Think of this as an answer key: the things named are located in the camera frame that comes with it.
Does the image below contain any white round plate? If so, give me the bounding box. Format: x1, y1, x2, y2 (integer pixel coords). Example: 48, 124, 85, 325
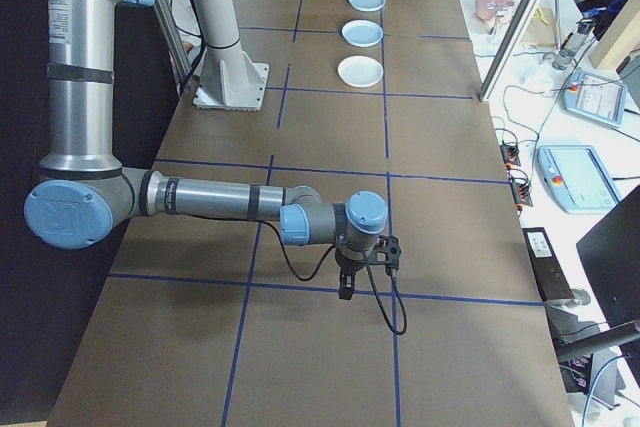
337, 55, 384, 88

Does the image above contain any orange black terminal connector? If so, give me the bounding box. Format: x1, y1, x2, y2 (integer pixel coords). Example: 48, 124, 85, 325
499, 139, 522, 169
508, 169, 534, 209

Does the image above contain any long black box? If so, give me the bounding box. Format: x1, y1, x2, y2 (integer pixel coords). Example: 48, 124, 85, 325
521, 226, 577, 305

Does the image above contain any white side table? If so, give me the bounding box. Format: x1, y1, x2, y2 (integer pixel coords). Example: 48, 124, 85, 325
452, 0, 640, 427

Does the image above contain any blue teach pendant tablet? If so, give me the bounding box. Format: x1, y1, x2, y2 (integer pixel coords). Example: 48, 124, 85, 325
562, 68, 629, 129
536, 144, 624, 215

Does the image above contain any black computer monitor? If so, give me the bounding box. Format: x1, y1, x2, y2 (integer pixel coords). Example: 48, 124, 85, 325
575, 191, 640, 329

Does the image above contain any pink bowl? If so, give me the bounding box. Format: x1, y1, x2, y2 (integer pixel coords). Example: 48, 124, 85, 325
474, 0, 516, 23

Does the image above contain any metal shaker bottle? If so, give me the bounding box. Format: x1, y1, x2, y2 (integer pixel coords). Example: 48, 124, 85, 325
551, 19, 596, 71

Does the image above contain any light wooden plank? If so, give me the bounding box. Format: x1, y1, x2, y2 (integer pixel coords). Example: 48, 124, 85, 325
589, 0, 640, 71

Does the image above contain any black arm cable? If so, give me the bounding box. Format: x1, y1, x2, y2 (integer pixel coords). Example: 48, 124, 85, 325
256, 219, 410, 337

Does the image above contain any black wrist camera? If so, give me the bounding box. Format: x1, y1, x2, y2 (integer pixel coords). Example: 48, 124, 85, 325
370, 233, 403, 269

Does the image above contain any white pedestal column with base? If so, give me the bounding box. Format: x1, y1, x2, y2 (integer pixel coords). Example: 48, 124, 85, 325
174, 0, 271, 112

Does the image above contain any aluminium profile post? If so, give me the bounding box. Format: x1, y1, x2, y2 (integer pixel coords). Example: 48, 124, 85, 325
477, 0, 571, 102

